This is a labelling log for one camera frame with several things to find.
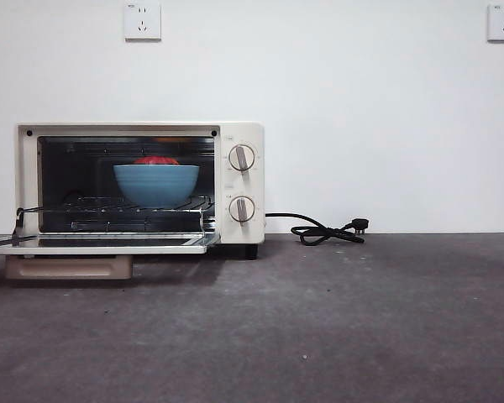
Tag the beige oven knob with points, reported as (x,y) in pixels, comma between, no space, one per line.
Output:
(240,158)
(241,208)

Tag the blue bowl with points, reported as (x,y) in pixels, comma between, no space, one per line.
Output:
(156,186)

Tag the red apple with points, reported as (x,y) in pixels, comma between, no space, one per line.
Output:
(156,161)

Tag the cream Toshiba toaster oven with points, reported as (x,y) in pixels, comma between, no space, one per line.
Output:
(243,184)

